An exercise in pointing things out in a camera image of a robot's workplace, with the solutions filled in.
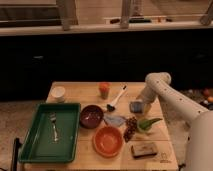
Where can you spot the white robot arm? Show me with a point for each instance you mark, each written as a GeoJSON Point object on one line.
{"type": "Point", "coordinates": [199, 151]}

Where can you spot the green plastic tray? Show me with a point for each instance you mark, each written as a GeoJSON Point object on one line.
{"type": "Point", "coordinates": [39, 145]}

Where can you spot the orange topped bottle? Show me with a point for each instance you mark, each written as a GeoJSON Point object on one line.
{"type": "Point", "coordinates": [104, 88]}

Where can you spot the orange bowl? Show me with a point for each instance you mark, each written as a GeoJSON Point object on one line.
{"type": "Point", "coordinates": [107, 141]}

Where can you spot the purple bowl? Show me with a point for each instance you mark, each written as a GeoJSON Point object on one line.
{"type": "Point", "coordinates": [91, 116]}

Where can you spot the white cup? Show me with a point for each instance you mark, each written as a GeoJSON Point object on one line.
{"type": "Point", "coordinates": [58, 93]}

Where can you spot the silver fork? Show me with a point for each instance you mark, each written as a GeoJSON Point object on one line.
{"type": "Point", "coordinates": [53, 121]}

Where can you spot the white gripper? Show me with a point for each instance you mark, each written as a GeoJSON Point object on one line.
{"type": "Point", "coordinates": [146, 107]}

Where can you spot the blue grey cloth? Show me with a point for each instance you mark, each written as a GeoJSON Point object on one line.
{"type": "Point", "coordinates": [114, 120]}

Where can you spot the dark grape bunch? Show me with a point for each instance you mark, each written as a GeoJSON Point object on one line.
{"type": "Point", "coordinates": [131, 127]}

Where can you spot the blue sponge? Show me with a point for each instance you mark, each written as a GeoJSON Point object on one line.
{"type": "Point", "coordinates": [136, 107]}

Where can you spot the black chair post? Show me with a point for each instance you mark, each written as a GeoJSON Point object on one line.
{"type": "Point", "coordinates": [15, 151]}

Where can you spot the brown block sponge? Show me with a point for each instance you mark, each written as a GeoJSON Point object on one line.
{"type": "Point", "coordinates": [143, 150]}

